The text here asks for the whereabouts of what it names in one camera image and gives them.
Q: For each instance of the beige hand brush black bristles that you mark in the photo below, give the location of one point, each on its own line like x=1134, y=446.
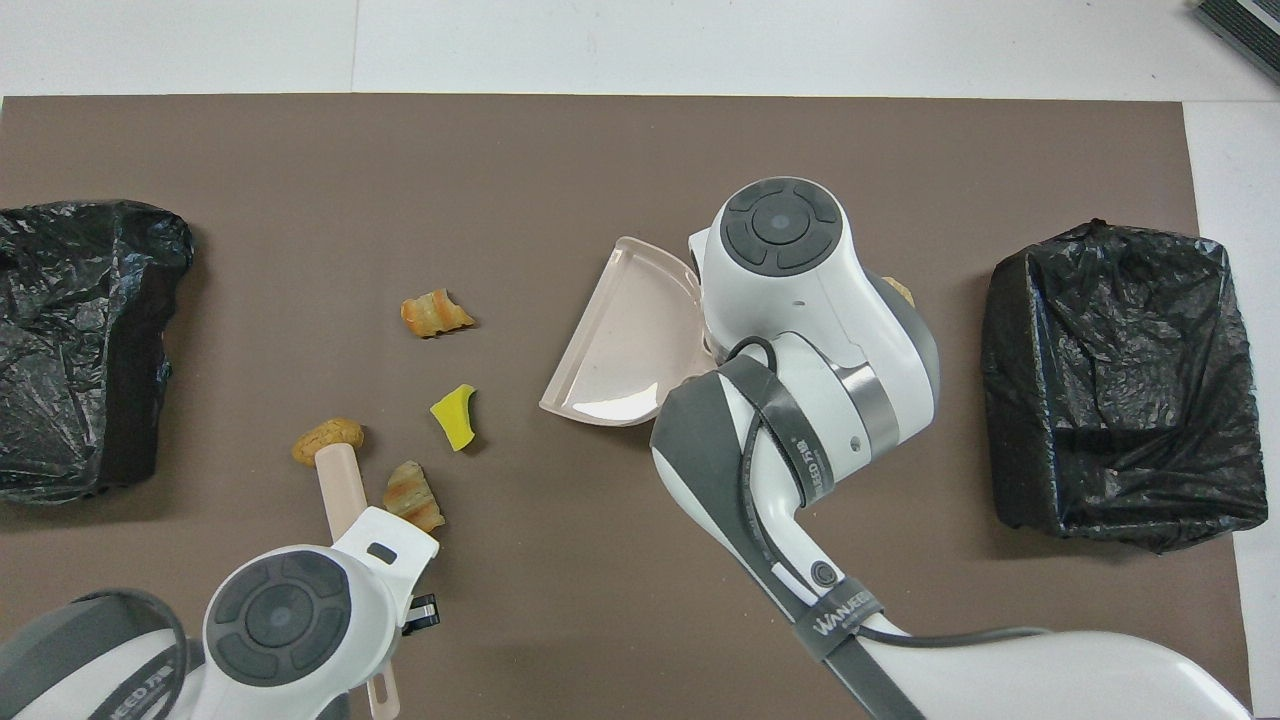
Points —
x=340, y=490

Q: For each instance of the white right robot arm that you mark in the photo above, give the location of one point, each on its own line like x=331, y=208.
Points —
x=800, y=300

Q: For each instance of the small yellow sponge wedge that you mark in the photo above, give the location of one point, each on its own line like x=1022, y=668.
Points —
x=456, y=418

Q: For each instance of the pale flat bread piece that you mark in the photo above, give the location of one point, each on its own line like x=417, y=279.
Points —
x=900, y=290

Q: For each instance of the striped croissant piece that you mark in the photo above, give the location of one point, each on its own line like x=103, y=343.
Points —
x=435, y=313

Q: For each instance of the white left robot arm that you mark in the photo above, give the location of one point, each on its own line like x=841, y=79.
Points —
x=280, y=615

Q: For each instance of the bin with black trash bag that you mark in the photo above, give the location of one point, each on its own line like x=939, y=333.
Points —
x=80, y=350
x=1120, y=400

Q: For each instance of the beige plastic dustpan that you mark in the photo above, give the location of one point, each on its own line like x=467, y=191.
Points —
x=610, y=350

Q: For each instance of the dark ribbed device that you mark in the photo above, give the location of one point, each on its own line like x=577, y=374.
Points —
x=1250, y=30

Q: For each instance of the round brown bread roll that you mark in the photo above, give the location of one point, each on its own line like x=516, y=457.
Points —
x=328, y=440

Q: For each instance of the striped bread chunk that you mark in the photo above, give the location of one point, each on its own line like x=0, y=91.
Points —
x=412, y=495

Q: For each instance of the brown table mat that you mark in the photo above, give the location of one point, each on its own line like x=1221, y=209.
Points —
x=600, y=150

